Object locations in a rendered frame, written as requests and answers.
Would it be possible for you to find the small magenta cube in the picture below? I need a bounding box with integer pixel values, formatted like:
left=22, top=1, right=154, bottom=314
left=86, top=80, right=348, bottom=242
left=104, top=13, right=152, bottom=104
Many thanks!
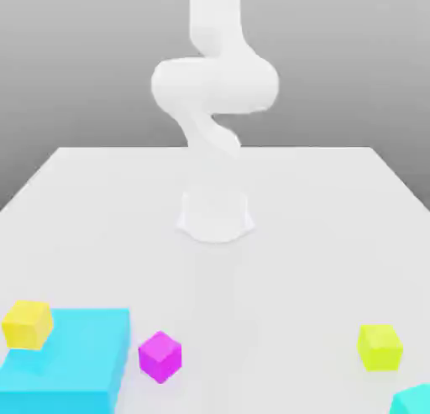
left=138, top=330, right=183, bottom=385

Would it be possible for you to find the small lime cube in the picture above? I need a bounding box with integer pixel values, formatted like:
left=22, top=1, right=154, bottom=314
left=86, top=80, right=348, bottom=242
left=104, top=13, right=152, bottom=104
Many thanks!
left=356, top=323, right=404, bottom=373

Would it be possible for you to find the small yellow cube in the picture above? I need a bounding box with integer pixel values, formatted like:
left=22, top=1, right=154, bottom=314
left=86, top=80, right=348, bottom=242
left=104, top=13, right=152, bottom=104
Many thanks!
left=1, top=300, right=55, bottom=351

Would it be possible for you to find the small turquoise cube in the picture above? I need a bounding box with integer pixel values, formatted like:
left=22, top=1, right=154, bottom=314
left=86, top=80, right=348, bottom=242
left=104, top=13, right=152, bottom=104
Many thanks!
left=388, top=382, right=430, bottom=414

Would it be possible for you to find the large cyan box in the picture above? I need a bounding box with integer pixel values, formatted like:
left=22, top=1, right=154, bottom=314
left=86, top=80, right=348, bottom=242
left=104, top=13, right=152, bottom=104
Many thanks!
left=0, top=307, right=131, bottom=414

